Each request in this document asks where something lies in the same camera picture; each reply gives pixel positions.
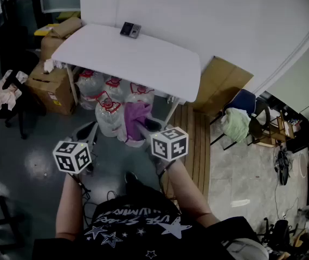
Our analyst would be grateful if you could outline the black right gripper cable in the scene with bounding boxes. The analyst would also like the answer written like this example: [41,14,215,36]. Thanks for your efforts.
[156,160,177,200]

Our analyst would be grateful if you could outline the large taped cardboard box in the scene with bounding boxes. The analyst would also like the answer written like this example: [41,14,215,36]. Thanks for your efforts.
[25,61,76,116]

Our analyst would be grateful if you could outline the black cable bundle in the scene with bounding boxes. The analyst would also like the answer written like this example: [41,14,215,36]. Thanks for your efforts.
[274,149,291,186]

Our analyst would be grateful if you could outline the clear water jug red cap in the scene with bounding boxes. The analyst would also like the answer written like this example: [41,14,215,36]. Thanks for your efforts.
[125,82,155,108]
[102,76,126,102]
[94,97,126,138]
[75,69,105,111]

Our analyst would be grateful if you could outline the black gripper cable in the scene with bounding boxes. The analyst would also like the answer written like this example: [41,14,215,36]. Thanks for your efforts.
[70,173,99,227]
[156,160,177,200]

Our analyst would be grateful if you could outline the beige cloth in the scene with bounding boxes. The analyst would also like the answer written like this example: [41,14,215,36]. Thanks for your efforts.
[0,69,29,114]

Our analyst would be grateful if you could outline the blue chair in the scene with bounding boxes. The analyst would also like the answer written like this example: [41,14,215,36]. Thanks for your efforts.
[210,88,257,151]

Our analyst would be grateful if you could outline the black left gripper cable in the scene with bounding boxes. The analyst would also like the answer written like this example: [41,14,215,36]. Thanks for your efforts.
[70,173,99,227]

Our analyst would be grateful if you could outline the wooden slatted pallet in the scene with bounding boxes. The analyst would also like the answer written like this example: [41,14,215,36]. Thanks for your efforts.
[161,103,212,203]

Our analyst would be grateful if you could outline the black star-print t-shirt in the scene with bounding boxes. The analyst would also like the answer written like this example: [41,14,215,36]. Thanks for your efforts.
[32,172,263,260]

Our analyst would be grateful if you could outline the white crumpled paper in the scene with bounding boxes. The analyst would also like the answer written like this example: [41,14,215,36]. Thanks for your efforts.
[43,59,63,73]

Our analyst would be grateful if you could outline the white round hoop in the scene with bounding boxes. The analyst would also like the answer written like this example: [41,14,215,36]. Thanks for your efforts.
[297,152,308,179]

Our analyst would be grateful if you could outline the white wall cable conduit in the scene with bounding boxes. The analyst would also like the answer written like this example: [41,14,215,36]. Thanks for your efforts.
[113,0,126,28]

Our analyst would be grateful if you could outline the black flat panel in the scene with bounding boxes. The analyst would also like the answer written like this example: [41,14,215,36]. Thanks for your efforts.
[287,120,309,154]

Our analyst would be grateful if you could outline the white paper scrap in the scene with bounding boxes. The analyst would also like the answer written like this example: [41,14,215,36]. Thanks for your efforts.
[230,199,252,208]

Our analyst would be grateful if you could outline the purple cloth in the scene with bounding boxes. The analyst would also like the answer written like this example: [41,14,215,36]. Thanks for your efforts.
[118,101,153,148]

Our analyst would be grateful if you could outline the person's grey trousers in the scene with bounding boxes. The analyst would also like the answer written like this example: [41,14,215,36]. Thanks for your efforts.
[226,238,269,260]

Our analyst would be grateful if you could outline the small wooden shelf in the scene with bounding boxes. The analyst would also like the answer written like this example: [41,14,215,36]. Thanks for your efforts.
[254,109,296,148]

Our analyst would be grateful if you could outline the yellow packet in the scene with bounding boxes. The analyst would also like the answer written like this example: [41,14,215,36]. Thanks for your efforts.
[34,23,60,36]

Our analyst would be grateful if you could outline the person's black shoe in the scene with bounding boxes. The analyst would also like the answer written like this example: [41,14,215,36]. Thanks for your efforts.
[124,171,140,185]

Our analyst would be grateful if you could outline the person's left forearm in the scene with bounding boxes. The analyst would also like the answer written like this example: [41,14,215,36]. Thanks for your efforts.
[55,172,86,241]

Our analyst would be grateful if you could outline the brown cardboard box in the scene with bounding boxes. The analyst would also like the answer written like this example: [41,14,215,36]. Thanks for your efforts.
[40,35,66,62]

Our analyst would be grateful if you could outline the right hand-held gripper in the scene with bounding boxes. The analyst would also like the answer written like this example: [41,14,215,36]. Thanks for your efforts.
[136,118,189,176]

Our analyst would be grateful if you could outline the person's right forearm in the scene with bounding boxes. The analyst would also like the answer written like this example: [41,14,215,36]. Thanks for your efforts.
[166,158,220,227]

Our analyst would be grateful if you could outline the leaning cardboard sheet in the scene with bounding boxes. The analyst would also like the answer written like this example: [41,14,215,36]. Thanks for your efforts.
[192,55,254,118]

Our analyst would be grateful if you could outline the black office chair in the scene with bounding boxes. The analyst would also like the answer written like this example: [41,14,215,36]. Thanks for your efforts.
[0,25,47,140]

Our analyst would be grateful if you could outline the black metal stand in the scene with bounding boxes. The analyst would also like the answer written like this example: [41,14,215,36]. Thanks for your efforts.
[0,195,25,257]

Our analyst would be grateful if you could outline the white table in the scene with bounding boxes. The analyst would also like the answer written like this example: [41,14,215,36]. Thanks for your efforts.
[50,23,202,126]

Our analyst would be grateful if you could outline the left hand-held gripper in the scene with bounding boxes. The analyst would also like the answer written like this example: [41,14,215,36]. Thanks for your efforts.
[53,121,99,174]

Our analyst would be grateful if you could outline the round dark wooden stool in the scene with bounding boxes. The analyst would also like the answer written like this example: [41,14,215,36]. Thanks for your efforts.
[249,101,272,146]

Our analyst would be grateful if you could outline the black swivel chair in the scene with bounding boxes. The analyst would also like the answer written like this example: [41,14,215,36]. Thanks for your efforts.
[262,217,299,252]

